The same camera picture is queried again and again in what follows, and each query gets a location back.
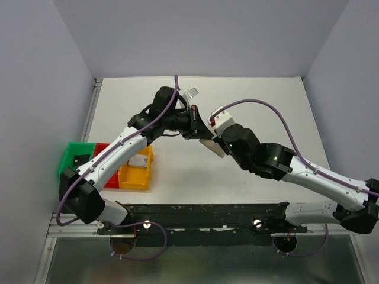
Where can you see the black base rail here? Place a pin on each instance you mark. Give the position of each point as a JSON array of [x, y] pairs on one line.
[[203, 224]]

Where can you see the aluminium side rail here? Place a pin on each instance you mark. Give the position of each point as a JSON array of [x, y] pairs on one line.
[[91, 110]]

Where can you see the red plastic bin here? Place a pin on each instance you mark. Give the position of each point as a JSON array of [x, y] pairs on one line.
[[113, 182]]

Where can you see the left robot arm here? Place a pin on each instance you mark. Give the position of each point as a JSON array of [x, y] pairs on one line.
[[79, 189]]

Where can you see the black card in green bin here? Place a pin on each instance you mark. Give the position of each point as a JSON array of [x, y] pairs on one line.
[[80, 159]]

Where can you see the green plastic bin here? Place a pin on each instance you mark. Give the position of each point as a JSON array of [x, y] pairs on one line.
[[75, 148]]

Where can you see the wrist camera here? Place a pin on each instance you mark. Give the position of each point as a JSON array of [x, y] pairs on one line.
[[190, 94], [220, 122]]

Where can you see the beige card holder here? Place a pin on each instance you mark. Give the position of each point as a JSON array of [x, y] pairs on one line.
[[213, 146]]

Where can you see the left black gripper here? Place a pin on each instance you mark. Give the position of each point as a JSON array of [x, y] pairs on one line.
[[197, 128]]

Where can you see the yellow plastic bin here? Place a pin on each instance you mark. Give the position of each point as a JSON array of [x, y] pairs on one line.
[[133, 178]]

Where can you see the white card in yellow bin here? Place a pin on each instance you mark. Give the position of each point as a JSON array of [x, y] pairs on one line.
[[139, 161]]

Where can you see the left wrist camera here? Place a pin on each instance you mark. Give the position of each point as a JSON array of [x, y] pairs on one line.
[[190, 94]]

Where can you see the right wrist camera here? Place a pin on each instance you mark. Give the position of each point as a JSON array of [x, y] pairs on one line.
[[220, 122]]

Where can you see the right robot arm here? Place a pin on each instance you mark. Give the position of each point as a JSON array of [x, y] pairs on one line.
[[350, 203]]

